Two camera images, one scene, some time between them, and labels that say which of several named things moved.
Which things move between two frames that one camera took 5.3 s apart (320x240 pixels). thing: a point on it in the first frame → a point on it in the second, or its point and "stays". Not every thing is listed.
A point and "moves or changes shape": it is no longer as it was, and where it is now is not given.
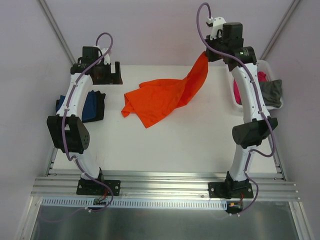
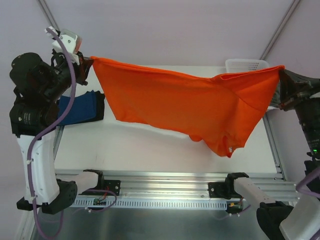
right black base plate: (230, 190) stays
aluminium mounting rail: (266, 184) stays
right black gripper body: (212, 55) → (293, 100)
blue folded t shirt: (89, 107) stays
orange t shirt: (155, 99) moves or changes shape
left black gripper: (110, 74) → (81, 70)
